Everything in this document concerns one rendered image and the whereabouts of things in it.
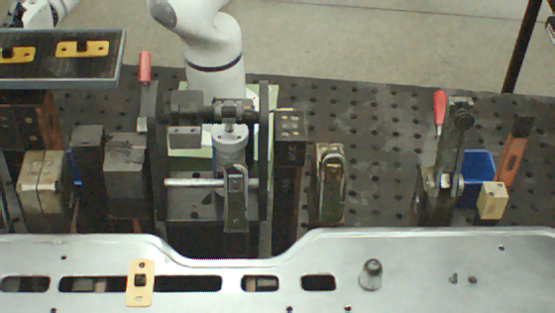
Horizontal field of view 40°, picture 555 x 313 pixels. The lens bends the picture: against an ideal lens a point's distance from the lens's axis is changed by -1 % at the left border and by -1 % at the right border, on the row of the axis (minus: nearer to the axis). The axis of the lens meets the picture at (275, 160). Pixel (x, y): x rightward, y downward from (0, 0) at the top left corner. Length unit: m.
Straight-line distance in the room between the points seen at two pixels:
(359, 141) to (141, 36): 1.67
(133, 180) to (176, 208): 0.11
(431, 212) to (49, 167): 0.61
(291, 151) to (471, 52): 2.18
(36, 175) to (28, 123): 0.17
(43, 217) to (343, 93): 0.92
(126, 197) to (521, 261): 0.63
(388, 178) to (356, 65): 1.46
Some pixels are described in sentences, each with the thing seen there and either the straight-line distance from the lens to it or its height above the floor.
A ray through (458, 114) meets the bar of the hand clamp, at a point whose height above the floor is 1.22.
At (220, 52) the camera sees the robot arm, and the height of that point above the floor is 1.04.
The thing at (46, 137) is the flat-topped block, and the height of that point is 1.01.
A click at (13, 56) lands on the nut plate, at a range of 1.31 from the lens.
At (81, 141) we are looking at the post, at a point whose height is 1.10.
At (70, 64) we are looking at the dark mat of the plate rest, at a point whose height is 1.16.
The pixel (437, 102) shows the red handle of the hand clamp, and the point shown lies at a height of 1.14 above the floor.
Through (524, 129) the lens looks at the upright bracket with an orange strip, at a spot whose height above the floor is 1.17.
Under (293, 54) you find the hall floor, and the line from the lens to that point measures 3.16.
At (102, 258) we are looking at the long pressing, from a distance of 1.19.
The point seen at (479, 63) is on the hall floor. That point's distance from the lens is 3.26.
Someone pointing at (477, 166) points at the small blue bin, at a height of 0.74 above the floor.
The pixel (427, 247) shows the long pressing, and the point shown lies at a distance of 1.22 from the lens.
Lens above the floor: 1.94
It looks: 46 degrees down
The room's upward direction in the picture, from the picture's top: 2 degrees clockwise
